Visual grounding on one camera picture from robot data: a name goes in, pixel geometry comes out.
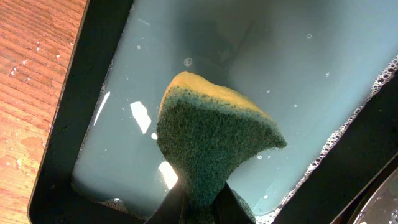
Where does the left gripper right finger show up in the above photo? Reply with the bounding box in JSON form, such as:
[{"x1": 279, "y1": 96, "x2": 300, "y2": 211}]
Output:
[{"x1": 214, "y1": 184, "x2": 255, "y2": 224}]

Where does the green yellow sponge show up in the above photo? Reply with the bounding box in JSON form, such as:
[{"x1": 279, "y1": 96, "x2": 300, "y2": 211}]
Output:
[{"x1": 157, "y1": 71, "x2": 287, "y2": 223}]

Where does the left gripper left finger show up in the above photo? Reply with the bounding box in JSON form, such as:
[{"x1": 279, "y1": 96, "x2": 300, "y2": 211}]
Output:
[{"x1": 144, "y1": 182, "x2": 189, "y2": 224}]

